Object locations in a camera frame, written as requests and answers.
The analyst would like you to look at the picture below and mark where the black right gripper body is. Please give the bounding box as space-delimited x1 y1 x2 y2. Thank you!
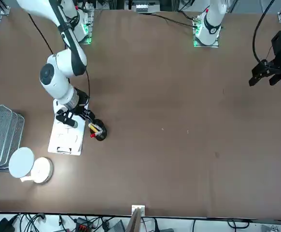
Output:
70 88 91 116

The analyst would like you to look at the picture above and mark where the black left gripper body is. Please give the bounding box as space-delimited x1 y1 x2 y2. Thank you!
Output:
267 30 281 71

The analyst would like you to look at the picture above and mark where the black mesh pen holder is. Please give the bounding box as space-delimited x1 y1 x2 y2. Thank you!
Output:
89 118 108 142

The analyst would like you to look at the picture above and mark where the white clipboard with metal clip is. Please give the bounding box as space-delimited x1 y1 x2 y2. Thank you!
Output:
47 113 86 156

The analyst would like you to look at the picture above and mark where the white round desk lamp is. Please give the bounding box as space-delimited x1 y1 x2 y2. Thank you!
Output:
8 146 54 184

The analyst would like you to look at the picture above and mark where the silver mesh tray rack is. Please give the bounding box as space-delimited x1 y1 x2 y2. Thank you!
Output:
0 103 25 173

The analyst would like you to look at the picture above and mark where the black hub with red ports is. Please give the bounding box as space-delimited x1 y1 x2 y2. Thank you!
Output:
74 217 94 232

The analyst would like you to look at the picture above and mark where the grey power strip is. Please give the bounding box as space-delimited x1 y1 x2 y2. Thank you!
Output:
135 3 161 14

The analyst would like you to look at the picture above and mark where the grey flat device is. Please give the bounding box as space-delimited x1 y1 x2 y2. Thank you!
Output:
111 220 126 232

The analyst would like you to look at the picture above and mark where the black power adapter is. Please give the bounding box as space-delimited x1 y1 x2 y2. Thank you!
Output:
0 217 16 232

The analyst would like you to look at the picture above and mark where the white table edge bracket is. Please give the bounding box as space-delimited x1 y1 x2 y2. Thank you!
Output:
131 204 146 216

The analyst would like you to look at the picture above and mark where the black cable on table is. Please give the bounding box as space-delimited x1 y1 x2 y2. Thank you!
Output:
138 12 197 28

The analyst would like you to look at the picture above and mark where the camera support post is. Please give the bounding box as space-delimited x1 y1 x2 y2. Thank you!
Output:
126 207 143 232

